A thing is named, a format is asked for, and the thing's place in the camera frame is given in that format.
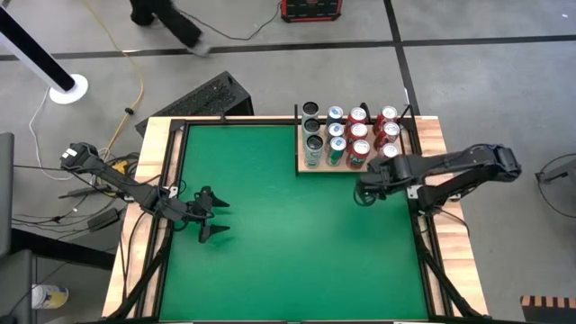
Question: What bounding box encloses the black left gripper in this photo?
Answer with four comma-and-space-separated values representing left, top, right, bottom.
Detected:
177, 186, 231, 244

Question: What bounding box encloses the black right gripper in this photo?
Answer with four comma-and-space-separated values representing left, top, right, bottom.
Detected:
358, 155, 418, 195

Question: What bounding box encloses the green table mat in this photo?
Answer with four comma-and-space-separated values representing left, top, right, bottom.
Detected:
159, 124, 429, 321

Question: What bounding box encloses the black power adapter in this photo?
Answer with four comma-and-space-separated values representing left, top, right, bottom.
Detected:
87, 210, 122, 230

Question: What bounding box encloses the flat black power strip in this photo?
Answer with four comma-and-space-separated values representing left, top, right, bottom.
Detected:
58, 184, 112, 199

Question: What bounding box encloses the white yellow container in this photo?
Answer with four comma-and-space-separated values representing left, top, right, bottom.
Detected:
30, 283, 70, 311

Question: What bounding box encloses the red black tool case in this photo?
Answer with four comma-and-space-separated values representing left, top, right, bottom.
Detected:
279, 0, 343, 23

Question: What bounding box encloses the person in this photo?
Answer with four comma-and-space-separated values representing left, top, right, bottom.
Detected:
129, 0, 212, 58

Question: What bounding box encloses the grey cabinet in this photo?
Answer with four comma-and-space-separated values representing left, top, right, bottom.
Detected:
0, 132, 14, 260

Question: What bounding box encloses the orange black striped block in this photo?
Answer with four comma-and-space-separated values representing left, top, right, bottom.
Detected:
520, 294, 576, 324

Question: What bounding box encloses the black white pole stand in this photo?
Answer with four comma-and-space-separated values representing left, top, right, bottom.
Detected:
0, 6, 90, 105

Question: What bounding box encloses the wooden shelf with black frame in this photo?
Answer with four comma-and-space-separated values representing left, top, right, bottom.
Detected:
292, 102, 427, 177

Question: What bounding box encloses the black metal table frame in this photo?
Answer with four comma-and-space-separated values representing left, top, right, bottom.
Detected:
103, 114, 490, 324

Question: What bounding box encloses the yellow cable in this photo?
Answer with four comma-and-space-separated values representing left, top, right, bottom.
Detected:
83, 0, 145, 157

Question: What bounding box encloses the black floor cable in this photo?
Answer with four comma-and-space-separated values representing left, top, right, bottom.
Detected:
179, 0, 283, 41

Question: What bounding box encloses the thin black cable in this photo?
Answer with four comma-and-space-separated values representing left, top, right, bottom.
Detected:
12, 164, 73, 175

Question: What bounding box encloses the white cable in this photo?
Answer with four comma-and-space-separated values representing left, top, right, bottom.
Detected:
28, 87, 107, 181

